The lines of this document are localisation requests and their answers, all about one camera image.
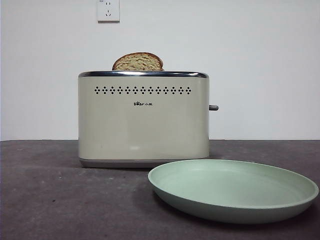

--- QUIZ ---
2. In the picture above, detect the cream two-slot toaster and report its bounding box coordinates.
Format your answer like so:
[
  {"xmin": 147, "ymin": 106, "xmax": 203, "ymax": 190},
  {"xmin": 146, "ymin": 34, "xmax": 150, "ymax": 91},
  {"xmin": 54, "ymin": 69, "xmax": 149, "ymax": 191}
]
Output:
[{"xmin": 77, "ymin": 70, "xmax": 210, "ymax": 169}]

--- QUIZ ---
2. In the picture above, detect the large toast bread slice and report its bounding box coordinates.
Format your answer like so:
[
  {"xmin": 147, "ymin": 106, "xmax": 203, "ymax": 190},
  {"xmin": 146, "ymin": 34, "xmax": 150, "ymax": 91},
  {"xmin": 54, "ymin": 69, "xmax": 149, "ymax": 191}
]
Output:
[{"xmin": 111, "ymin": 52, "xmax": 165, "ymax": 72}]

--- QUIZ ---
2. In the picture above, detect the white wall power socket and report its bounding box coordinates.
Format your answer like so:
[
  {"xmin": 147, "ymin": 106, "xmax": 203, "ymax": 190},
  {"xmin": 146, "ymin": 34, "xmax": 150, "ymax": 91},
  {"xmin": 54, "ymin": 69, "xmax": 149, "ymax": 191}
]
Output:
[{"xmin": 97, "ymin": 0, "xmax": 121, "ymax": 24}]

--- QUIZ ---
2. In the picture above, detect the pale green round plate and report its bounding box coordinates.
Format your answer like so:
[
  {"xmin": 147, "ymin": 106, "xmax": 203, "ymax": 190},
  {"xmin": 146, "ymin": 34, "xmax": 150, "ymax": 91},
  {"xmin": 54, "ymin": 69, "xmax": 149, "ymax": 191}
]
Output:
[{"xmin": 147, "ymin": 159, "xmax": 320, "ymax": 225}]

